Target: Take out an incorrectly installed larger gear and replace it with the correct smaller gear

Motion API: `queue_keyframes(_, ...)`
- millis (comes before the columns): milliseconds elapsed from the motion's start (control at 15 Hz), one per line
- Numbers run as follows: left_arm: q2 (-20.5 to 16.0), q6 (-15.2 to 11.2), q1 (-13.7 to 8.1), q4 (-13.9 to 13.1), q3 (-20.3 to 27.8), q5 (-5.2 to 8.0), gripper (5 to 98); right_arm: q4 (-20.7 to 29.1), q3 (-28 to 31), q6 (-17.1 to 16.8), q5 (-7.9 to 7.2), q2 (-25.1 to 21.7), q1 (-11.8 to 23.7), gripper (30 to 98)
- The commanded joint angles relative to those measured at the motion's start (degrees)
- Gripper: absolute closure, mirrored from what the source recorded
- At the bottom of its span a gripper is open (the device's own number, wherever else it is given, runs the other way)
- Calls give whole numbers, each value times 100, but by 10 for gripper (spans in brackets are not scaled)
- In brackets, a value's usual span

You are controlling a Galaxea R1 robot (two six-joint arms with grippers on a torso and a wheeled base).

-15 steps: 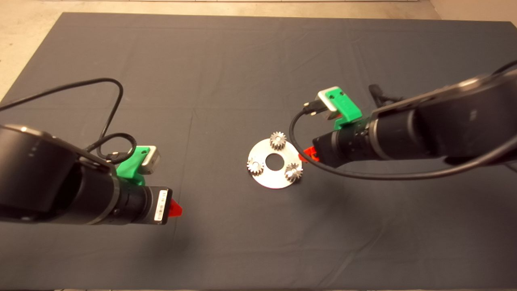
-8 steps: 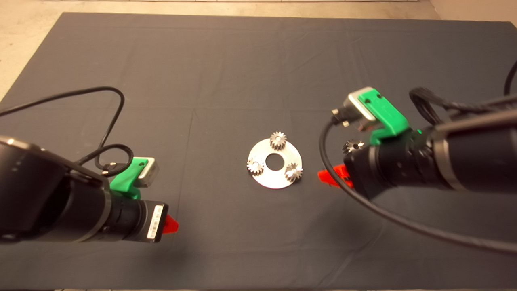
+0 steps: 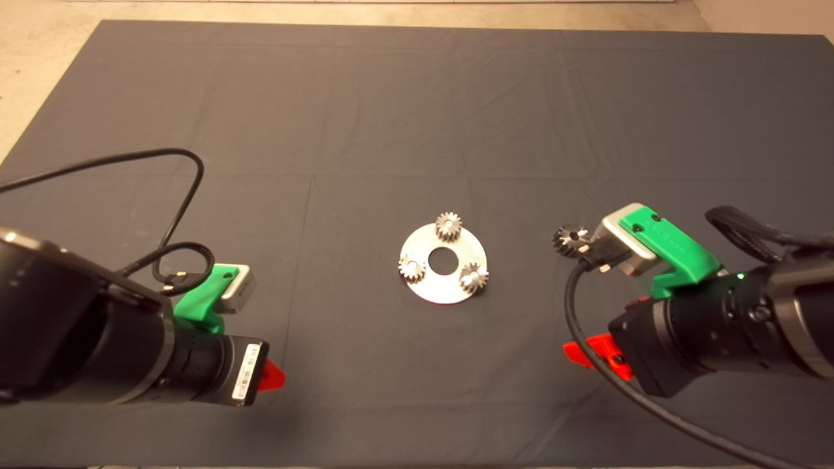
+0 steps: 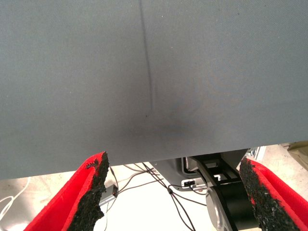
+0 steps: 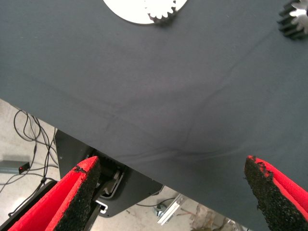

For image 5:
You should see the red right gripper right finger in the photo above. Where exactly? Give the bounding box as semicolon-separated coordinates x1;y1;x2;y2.
243;155;308;231

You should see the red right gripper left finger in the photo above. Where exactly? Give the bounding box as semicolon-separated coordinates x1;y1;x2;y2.
7;155;101;231

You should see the large steel gear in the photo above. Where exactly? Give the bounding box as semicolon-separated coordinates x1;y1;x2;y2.
276;0;308;41

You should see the small steel gear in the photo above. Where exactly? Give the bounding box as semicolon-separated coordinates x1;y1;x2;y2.
144;0;179;26

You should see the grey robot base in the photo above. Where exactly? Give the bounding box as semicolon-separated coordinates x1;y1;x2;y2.
0;128;165;231

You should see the small black box red light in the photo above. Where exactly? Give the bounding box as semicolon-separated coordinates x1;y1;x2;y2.
18;162;31;174

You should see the grey power strip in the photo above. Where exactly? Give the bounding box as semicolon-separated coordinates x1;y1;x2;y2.
0;159;29;174

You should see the dark grey table cloth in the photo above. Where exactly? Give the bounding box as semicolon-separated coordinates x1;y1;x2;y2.
0;0;308;231

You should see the round metal plate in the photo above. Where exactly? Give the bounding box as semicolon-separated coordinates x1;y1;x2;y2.
103;0;189;25

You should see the black floor cable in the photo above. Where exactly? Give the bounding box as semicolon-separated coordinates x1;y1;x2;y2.
36;117;60;169
13;109;41;143
136;196;177;208

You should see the silver metal bracket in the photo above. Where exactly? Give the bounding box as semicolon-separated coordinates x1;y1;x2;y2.
154;193;186;226

